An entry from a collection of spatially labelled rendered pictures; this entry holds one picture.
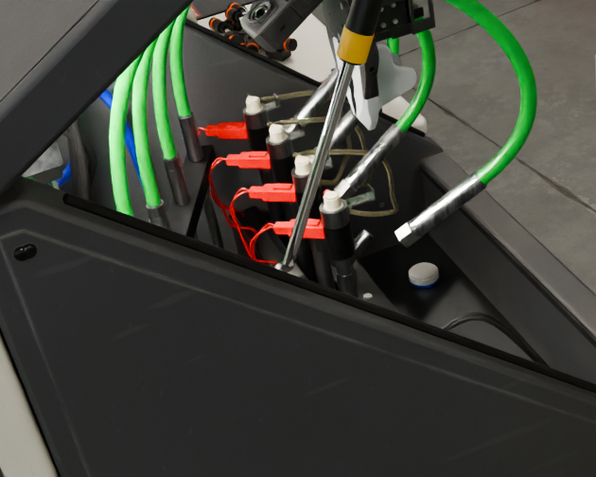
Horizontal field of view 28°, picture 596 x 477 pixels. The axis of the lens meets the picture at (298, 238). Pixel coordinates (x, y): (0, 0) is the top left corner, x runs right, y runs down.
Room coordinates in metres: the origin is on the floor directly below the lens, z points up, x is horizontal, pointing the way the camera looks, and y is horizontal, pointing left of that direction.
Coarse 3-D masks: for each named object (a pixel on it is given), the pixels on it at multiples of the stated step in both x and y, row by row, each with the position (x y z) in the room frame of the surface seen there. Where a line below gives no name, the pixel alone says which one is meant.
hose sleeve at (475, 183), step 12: (468, 180) 0.89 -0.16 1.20; (480, 180) 0.88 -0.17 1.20; (456, 192) 0.89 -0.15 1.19; (468, 192) 0.88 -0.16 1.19; (432, 204) 0.90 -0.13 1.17; (444, 204) 0.89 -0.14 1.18; (456, 204) 0.88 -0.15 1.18; (420, 216) 0.89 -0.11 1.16; (432, 216) 0.89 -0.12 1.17; (444, 216) 0.89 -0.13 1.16; (420, 228) 0.89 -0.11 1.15
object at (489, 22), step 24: (456, 0) 0.88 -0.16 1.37; (480, 24) 0.88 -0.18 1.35; (504, 48) 0.88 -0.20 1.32; (528, 72) 0.88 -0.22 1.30; (120, 96) 0.92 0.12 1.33; (528, 96) 0.88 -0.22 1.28; (120, 120) 0.92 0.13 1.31; (528, 120) 0.88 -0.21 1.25; (120, 144) 0.92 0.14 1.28; (120, 168) 0.93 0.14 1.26; (120, 192) 0.93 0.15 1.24
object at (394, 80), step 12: (384, 48) 0.98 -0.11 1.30; (384, 60) 0.98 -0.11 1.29; (384, 72) 0.98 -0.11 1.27; (396, 72) 0.98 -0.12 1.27; (408, 72) 0.98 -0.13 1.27; (360, 84) 0.96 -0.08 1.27; (384, 84) 0.98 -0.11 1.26; (396, 84) 0.98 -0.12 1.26; (408, 84) 0.98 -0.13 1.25; (360, 96) 0.97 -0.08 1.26; (384, 96) 0.98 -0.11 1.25; (396, 96) 0.98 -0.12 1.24; (360, 108) 0.97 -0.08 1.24; (372, 108) 0.97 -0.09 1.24; (360, 120) 0.98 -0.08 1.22; (372, 120) 0.98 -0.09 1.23
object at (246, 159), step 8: (240, 152) 1.16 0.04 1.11; (248, 152) 1.16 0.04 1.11; (256, 152) 1.15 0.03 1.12; (264, 152) 1.15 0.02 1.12; (232, 160) 1.16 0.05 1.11; (240, 160) 1.15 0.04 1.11; (248, 160) 1.14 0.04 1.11; (256, 160) 1.14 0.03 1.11; (264, 160) 1.14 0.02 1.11; (264, 168) 1.14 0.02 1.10
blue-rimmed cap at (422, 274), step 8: (416, 264) 1.25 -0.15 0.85; (424, 264) 1.25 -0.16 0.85; (432, 264) 1.24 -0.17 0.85; (416, 272) 1.23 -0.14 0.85; (424, 272) 1.23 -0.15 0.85; (432, 272) 1.23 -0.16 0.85; (416, 280) 1.22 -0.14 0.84; (424, 280) 1.21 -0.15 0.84; (432, 280) 1.22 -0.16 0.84; (424, 288) 1.21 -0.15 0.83
